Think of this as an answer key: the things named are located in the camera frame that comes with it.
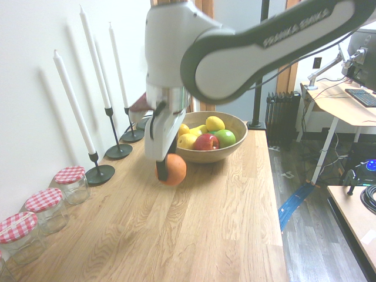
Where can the green lime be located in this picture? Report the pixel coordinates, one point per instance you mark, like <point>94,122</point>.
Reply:
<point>213,132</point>

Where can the black wall outlet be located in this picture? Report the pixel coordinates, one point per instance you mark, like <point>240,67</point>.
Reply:
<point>317,63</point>

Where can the red apple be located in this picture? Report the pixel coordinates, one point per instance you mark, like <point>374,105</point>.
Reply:
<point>206,142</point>

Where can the black computer monitor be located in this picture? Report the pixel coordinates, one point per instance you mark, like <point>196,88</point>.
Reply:
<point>362,58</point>

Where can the medium white taper candle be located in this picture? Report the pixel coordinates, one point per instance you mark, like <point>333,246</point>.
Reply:
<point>117,64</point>

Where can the long yellow fruit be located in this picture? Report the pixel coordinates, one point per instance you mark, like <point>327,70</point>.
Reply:
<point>199,130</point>

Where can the short white taper candle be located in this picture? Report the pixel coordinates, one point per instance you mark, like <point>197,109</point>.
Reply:
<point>73,102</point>

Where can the wooden fruit bowl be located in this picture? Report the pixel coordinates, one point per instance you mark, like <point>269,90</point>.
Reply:
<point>211,155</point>

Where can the pointed yellow lemon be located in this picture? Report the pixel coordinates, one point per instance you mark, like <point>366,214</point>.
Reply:
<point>183,129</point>

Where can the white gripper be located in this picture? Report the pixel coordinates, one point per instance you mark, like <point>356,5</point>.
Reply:
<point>160,138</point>

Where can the wooden desk white legs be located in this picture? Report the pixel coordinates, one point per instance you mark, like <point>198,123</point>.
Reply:
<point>337,108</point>

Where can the orange fruit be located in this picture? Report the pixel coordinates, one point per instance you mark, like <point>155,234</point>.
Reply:
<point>177,170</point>

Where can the black pole with clamp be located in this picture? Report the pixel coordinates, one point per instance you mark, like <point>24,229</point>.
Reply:
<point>258,105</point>

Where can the large round yellow lemon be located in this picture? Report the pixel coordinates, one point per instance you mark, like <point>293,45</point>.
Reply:
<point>215,123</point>

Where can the device with blue light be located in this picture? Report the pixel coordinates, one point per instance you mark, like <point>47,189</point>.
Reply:
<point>368,170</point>

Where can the tallest white taper candle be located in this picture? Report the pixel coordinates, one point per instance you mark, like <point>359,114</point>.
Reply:
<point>95,58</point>

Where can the small yellow lemon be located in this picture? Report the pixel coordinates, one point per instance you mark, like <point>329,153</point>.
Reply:
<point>188,141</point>

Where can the green apple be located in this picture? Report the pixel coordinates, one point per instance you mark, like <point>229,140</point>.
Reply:
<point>225,138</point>

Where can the black keyboard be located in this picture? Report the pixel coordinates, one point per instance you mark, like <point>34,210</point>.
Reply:
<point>362,97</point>

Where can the light wooden side table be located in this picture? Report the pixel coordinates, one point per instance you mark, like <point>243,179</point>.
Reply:
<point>355,223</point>

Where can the glass jar red checked lid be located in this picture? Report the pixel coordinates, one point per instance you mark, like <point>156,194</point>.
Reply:
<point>47,210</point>
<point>19,235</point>
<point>70,183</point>

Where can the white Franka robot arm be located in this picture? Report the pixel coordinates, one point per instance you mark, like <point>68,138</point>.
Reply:
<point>264,44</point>

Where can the small black clamp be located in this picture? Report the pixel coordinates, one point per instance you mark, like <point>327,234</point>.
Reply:
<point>351,183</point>

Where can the blue floor tape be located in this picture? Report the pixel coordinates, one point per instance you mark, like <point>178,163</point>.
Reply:
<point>293,205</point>

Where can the short black candle holder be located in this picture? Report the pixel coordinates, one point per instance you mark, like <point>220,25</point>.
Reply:
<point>100,175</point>

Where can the black oil radiator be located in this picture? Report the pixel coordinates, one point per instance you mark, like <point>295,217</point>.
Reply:
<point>282,120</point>

